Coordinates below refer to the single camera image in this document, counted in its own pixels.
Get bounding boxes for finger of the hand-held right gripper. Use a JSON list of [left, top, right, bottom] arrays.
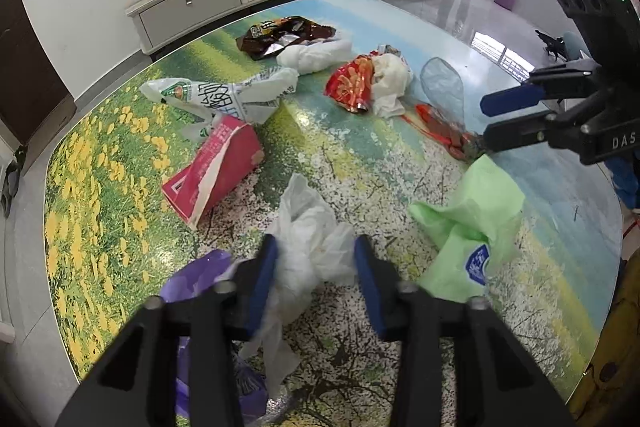
[[482, 89, 621, 152], [480, 59, 601, 116]]

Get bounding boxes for red orange snack wrapper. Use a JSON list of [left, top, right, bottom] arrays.
[[415, 103, 488, 164]]

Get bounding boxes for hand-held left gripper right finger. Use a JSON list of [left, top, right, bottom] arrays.
[[352, 234, 576, 427]]

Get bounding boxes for person's yellow clothing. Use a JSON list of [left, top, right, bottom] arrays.
[[565, 257, 640, 420]]

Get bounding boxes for torn pink carton box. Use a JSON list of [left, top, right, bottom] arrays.
[[161, 115, 265, 230]]

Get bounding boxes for red patterned snack wrapper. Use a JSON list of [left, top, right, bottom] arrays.
[[324, 52, 382, 115]]

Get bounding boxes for dark shoes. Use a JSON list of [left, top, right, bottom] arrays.
[[0, 146, 27, 217]]

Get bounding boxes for brown door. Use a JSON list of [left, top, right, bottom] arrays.
[[0, 0, 77, 170]]

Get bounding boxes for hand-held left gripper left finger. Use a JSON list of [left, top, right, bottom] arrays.
[[55, 234, 281, 427]]

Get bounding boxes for white tissue wad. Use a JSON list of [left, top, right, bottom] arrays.
[[370, 49, 415, 118]]

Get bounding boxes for green plastic bag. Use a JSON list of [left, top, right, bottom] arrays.
[[409, 154, 526, 303]]

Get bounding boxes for white tissue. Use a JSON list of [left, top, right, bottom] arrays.
[[239, 173, 359, 400]]

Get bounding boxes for translucent grey plastic bag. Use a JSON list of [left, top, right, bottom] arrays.
[[420, 57, 466, 118]]

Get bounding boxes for white printed plastic bag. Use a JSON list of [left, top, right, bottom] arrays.
[[139, 67, 300, 142]]

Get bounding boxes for purple plastic bag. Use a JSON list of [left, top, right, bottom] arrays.
[[160, 249, 271, 427]]

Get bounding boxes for brown snack wrapper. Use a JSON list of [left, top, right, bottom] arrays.
[[236, 16, 337, 60]]

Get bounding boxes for crumpled white plastic bag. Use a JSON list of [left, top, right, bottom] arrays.
[[276, 38, 354, 74]]

